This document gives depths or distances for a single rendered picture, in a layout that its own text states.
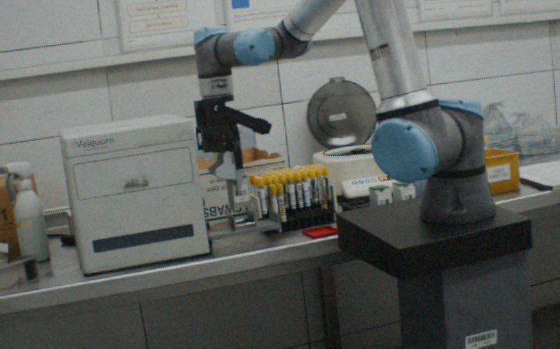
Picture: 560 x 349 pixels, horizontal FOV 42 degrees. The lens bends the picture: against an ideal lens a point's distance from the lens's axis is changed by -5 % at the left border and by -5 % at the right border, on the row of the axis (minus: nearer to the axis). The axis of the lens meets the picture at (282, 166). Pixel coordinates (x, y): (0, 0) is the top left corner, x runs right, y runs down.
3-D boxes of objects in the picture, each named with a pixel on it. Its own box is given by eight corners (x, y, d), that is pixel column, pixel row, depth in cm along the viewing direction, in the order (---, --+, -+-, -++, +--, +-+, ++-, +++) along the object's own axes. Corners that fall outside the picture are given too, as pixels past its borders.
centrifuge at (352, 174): (334, 207, 200) (329, 161, 199) (311, 190, 229) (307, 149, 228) (420, 194, 204) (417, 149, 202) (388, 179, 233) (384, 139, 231)
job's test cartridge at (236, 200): (234, 208, 168) (230, 180, 167) (228, 205, 173) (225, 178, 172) (251, 205, 170) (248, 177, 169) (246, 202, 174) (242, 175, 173)
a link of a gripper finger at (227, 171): (217, 196, 167) (210, 154, 167) (243, 192, 168) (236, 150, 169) (220, 195, 164) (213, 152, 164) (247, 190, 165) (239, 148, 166)
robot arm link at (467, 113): (496, 160, 147) (493, 91, 144) (464, 175, 137) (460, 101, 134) (444, 156, 155) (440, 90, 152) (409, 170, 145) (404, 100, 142)
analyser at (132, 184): (84, 277, 157) (61, 136, 153) (76, 250, 183) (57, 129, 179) (223, 252, 166) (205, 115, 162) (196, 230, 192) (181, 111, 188)
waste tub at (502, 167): (478, 198, 190) (475, 159, 188) (453, 191, 203) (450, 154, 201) (521, 190, 193) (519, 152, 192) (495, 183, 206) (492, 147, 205)
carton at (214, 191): (202, 227, 194) (194, 169, 192) (181, 210, 222) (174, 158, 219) (293, 211, 202) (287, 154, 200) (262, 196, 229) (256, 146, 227)
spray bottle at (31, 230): (16, 268, 171) (-2, 166, 167) (17, 260, 179) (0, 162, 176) (51, 262, 173) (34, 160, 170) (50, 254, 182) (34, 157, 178)
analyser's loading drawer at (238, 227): (192, 247, 165) (189, 224, 165) (186, 242, 172) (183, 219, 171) (282, 231, 171) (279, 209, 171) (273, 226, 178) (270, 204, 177)
